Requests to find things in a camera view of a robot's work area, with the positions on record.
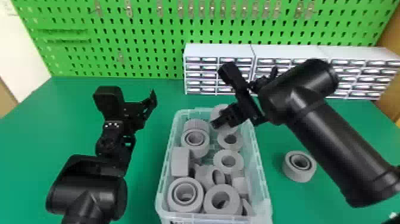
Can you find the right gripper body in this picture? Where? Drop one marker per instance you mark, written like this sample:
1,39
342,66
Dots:
247,108

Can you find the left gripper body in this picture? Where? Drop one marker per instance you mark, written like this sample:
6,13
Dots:
133,115

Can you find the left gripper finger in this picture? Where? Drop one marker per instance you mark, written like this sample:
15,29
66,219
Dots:
150,100

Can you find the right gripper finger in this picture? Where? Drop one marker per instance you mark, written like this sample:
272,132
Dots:
221,122
226,111

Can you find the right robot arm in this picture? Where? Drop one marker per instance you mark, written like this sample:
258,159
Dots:
328,137

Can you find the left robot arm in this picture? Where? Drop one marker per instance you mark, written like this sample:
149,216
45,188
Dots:
90,187

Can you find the clear bin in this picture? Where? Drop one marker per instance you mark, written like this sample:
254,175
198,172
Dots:
261,194

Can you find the white drawer cabinet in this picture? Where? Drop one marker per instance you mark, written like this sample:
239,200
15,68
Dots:
215,51
287,51
362,54

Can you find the white panel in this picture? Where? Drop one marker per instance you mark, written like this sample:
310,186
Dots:
18,56

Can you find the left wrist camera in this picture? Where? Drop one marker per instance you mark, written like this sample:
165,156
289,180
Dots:
108,100

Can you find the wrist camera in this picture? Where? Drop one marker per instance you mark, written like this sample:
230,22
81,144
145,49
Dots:
108,100
232,76

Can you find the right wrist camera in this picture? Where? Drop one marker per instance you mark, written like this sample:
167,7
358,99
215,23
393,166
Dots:
232,76

